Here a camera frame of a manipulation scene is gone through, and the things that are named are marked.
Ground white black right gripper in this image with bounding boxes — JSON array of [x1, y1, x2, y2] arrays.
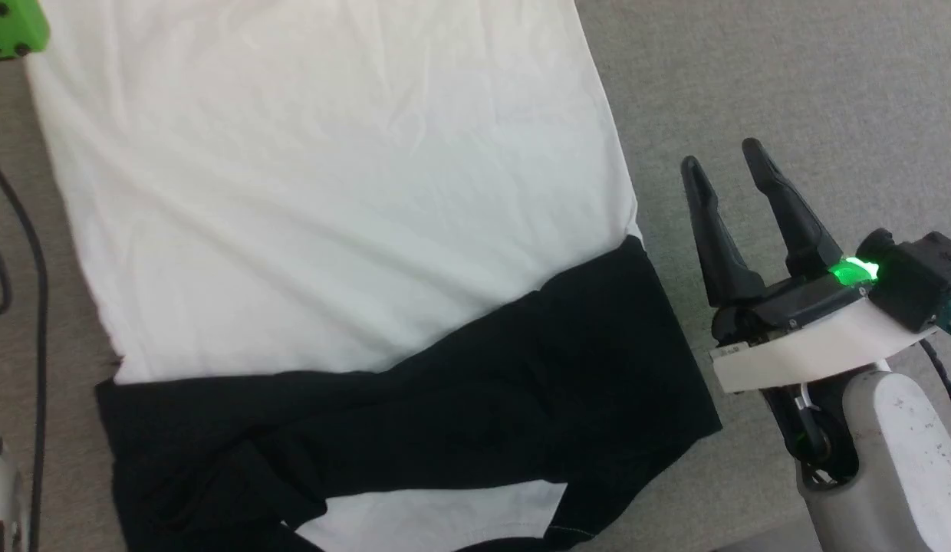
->
[[680, 138, 941, 396]]

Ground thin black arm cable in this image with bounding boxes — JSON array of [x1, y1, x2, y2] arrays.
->
[[0, 149, 49, 552], [916, 336, 951, 462]]

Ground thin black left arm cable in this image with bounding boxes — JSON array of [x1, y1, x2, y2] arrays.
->
[[0, 149, 49, 552]]

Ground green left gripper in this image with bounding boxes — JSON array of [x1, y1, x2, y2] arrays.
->
[[0, 0, 51, 63]]

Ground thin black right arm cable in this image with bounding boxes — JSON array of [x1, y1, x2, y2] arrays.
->
[[916, 336, 951, 462]]

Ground white shirt with black sleeves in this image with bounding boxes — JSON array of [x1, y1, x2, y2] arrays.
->
[[23, 0, 724, 552]]

